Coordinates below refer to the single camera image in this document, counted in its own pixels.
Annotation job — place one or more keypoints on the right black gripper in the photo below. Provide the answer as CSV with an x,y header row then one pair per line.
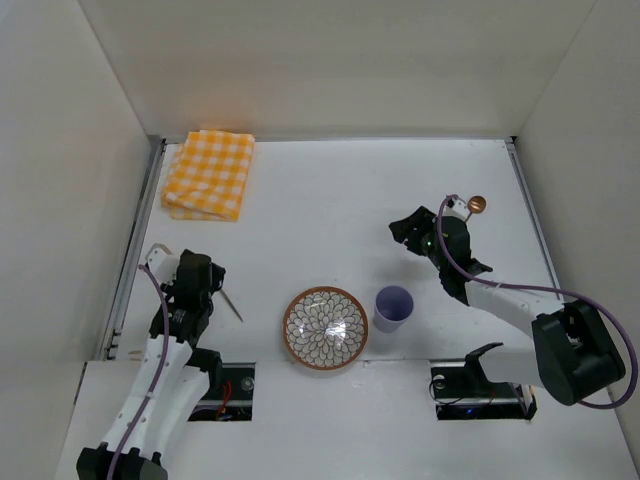
x,y
417,235

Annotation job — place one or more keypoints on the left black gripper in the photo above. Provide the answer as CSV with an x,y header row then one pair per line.
x,y
210,279

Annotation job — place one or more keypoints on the lavender plastic cup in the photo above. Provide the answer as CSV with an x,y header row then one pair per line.
x,y
393,306

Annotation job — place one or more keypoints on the copper spoon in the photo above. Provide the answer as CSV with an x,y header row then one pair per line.
x,y
476,205

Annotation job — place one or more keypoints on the yellow checkered cloth napkin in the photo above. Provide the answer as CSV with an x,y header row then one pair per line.
x,y
208,175

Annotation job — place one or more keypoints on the floral patterned ceramic plate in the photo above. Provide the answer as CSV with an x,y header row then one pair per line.
x,y
325,328

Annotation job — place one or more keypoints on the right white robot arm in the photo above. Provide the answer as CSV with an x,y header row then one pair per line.
x,y
572,354

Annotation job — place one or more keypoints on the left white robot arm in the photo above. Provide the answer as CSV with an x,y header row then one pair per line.
x,y
174,376

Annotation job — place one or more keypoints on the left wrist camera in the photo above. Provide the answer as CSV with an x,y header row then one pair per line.
x,y
161,262

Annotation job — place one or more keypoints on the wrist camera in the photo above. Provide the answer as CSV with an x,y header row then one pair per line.
x,y
161,262
457,208

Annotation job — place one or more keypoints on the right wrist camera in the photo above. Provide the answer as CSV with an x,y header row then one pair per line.
x,y
457,208

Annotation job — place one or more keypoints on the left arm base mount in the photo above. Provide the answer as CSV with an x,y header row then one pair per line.
x,y
232,399

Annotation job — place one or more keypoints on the right aluminium table rail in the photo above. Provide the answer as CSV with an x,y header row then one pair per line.
x,y
510,143

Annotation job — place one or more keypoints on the aluminium table rail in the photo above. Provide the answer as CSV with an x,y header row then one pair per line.
x,y
116,315
510,143

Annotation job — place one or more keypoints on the left aluminium table rail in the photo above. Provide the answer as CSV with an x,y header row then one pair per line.
x,y
116,315

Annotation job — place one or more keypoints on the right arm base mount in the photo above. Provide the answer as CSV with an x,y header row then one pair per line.
x,y
460,394

